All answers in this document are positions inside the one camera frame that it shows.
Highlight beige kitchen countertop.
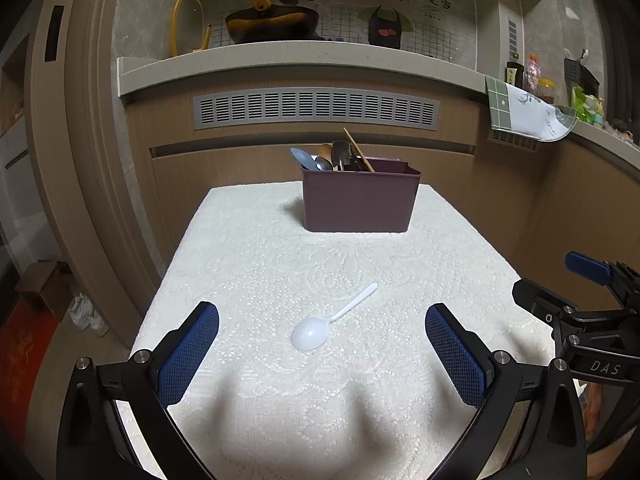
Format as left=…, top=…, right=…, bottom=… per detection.
left=117, top=40, right=640, bottom=161

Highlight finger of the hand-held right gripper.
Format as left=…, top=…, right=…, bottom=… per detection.
left=512, top=278, right=577, bottom=332
left=565, top=252, right=616, bottom=286

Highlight maroon plastic utensil holder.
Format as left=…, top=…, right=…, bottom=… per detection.
left=301, top=156, right=421, bottom=233

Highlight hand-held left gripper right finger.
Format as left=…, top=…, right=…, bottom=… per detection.
left=424, top=302, right=587, bottom=480

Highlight cartoon wall sticker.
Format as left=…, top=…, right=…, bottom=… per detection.
left=275, top=0, right=461, bottom=56

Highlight orange capped bottle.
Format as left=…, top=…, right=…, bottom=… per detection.
left=524, top=54, right=543, bottom=96

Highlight blue spoon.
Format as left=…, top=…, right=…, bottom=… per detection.
left=290, top=147, right=318, bottom=171

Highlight green and white towel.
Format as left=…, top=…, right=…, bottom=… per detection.
left=485, top=75, right=576, bottom=141

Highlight cardboard box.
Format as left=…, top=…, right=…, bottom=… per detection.
left=15, top=260, right=76, bottom=321

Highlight yellow rimmed glass lid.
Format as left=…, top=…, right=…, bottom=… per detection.
left=171, top=0, right=213, bottom=56

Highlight small grey vent grille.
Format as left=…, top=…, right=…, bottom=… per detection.
left=490, top=127, right=541, bottom=152

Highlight frying pan with yellow handle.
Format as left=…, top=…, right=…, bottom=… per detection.
left=225, top=0, right=321, bottom=45

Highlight red box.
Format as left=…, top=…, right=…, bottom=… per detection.
left=0, top=300, right=66, bottom=436

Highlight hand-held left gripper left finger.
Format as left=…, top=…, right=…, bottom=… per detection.
left=57, top=301, right=221, bottom=480

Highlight green packets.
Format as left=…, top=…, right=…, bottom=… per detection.
left=571, top=85, right=606, bottom=126

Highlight long wooden chopstick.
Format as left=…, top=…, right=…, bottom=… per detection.
left=343, top=128, right=375, bottom=173

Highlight clear glass bowl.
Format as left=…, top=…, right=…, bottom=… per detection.
left=550, top=105, right=579, bottom=127

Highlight white plastic spoon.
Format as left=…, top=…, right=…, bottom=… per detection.
left=291, top=282, right=379, bottom=352

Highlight black wall rack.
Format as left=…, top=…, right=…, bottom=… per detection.
left=564, top=50, right=600, bottom=98

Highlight long grey vent grille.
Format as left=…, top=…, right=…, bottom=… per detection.
left=193, top=87, right=442, bottom=131

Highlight white lace tablecloth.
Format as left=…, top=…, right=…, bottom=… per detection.
left=117, top=182, right=556, bottom=480

